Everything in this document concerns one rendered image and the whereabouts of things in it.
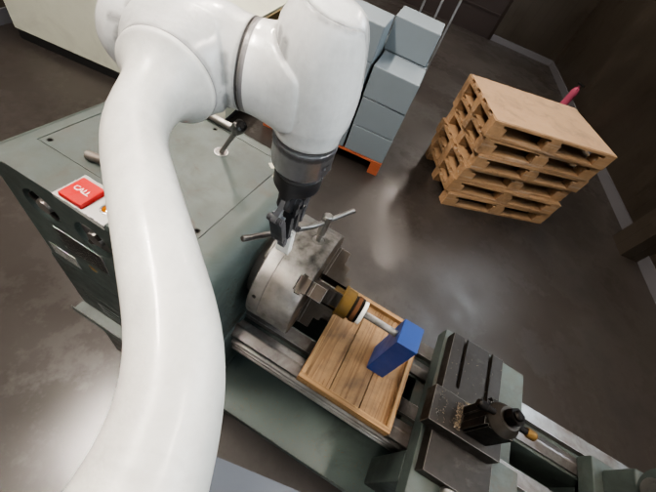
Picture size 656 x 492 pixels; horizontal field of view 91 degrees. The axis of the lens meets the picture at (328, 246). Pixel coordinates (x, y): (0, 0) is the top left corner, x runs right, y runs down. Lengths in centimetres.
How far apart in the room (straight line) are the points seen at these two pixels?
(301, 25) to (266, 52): 5
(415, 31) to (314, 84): 277
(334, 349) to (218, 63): 87
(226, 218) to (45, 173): 38
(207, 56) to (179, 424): 32
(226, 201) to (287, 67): 50
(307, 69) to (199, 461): 32
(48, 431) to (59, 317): 54
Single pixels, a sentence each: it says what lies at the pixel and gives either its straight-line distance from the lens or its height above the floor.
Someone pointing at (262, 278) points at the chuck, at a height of 117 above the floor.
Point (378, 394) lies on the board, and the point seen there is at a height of 88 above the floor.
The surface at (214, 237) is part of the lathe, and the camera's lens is 74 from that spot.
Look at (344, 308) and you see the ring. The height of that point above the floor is 110.
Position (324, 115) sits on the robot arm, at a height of 166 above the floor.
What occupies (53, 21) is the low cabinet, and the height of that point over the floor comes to 29.
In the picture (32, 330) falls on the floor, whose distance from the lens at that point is 219.
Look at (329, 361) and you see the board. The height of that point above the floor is 88.
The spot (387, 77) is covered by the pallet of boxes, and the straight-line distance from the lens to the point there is 281.
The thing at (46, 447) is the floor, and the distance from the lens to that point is 198.
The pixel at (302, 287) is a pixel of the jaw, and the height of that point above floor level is 119.
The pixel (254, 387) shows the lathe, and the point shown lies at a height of 54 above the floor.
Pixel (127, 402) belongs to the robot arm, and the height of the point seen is 163.
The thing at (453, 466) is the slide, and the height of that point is 97.
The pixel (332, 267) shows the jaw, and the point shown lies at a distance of 92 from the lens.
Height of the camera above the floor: 184
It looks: 50 degrees down
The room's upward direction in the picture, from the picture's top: 25 degrees clockwise
